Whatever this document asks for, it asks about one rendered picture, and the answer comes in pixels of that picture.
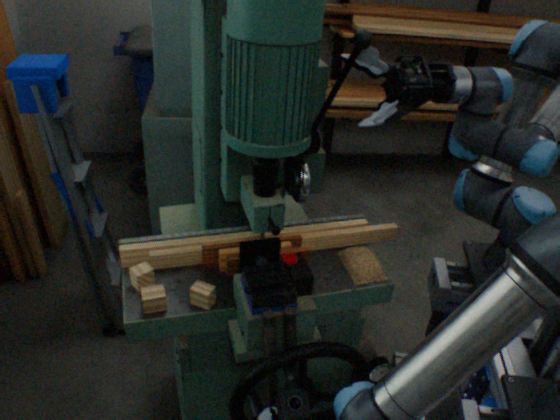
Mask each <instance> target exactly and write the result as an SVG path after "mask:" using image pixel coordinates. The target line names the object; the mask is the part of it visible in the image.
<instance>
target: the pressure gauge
mask: <svg viewBox="0 0 560 420"><path fill-rule="evenodd" d="M368 365H369V370H370V379H372V380H374V381H379V380H380V379H381V378H382V377H383V376H384V375H386V374H387V373H388V372H389V371H390V370H391V369H392V365H391V364H390V362H389V360H388V358H387V357H385V356H377V357H375V358H373V359H371V360H370V361H369V362H368ZM389 369H390V370H389ZM387 370H388V371H387ZM385 371H387V372H385ZM381 372H382V373H383V374H381ZM384 372H385V373H384Z"/></svg>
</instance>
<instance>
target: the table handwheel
mask: <svg viewBox="0 0 560 420"><path fill-rule="evenodd" d="M316 357H334V358H339V359H343V360H345V361H347V362H349V364H351V365H352V366H353V367H354V369H355V372H356V378H355V382H354V384H355V383H359V382H366V381H368V382H369V380H370V370H369V365H368V363H367V361H366V360H365V358H364V357H363V356H362V355H361V354H360V352H359V351H358V350H357V349H355V348H353V347H351V346H349V345H346V344H340V343H333V342H315V343H308V344H303V345H298V346H295V347H292V348H289V349H286V350H283V351H281V352H279V353H277V354H275V355H271V356H269V357H267V358H266V359H264V360H262V361H261V362H259V363H258V364H257V365H255V366H254V367H253V368H252V369H250V370H249V371H248V372H247V373H246V374H244V375H243V376H242V378H241V379H240V380H239V381H238V382H239V383H238V384H237V386H236V387H235V389H234V390H233V392H232V395H231V398H230V402H229V415H230V418H231V420H249V419H248V418H247V417H246V415H245V413H244V404H245V401H246V398H247V396H248V393H249V392H250V391H251V390H252V389H253V388H254V387H255V386H256V385H257V384H258V383H259V382H260V381H261V380H262V379H263V378H265V377H267V376H269V375H270V374H272V373H274V372H275V371H277V370H279V369H281V368H282V369H283V372H284V375H285V378H286V380H287V385H286V386H285V388H284V391H286V390H294V389H304V390H306V391H307V393H308V396H309V402H310V408H311V409H313V408H315V406H316V404H317V402H318V401H325V402H334V399H335V397H336V395H337V394H330V393H319V392H317V391H316V388H315V386H314V383H313V381H312V379H311V378H309V377H307V367H308V359H310V358H316ZM298 361H299V362H298ZM295 362H297V365H295V366H294V367H288V366H287V365H290V364H292V363H295ZM311 420H337V419H336V415H335V412H334V409H333V407H332V408H331V409H329V410H328V411H326V412H324V413H323V414H321V415H319V416H317V417H315V418H313V419H311Z"/></svg>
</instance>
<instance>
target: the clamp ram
mask: <svg viewBox="0 0 560 420"><path fill-rule="evenodd" d="M280 249H281V239H280V237H273V238H264V239H255V240H246V241H239V256H238V272H239V274H242V272H243V267H249V266H257V265H264V264H272V263H279V262H280Z"/></svg>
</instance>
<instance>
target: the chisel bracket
mask: <svg viewBox="0 0 560 420"><path fill-rule="evenodd" d="M253 188H254V177H253V175H242V176H241V177H240V202H241V204H242V207H243V209H244V212H245V214H246V217H247V219H248V222H249V225H250V227H251V230H252V232H254V233H260V232H269V231H271V229H272V227H271V225H270V223H269V221H268V218H269V217H271V218H272V219H273V221H274V223H275V225H276V226H279V227H280V229H281V230H283V229H284V220H285V208H286V204H285V202H284V200H283V198H282V197H281V195H280V193H279V191H278V189H277V193H276V195H275V196H273V197H270V198H262V197H259V196H257V195H255V194H253Z"/></svg>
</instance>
